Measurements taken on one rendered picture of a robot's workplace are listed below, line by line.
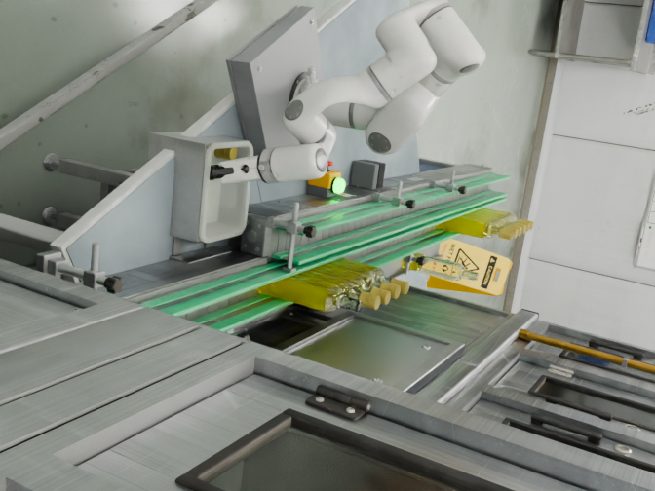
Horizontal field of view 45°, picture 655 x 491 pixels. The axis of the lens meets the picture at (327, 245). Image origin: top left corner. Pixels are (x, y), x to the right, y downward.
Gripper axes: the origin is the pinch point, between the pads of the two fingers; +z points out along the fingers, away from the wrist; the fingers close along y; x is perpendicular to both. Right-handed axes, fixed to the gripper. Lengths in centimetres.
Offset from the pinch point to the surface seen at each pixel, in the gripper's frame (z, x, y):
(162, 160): 5.5, 3.9, -9.5
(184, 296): -4.1, -24.3, -19.7
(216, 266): 0.3, -21.1, -2.2
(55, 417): -55, -18, -99
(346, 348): -19, -46, 19
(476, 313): -29, -53, 84
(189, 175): 1.5, -0.1, -6.1
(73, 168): 70, 5, 26
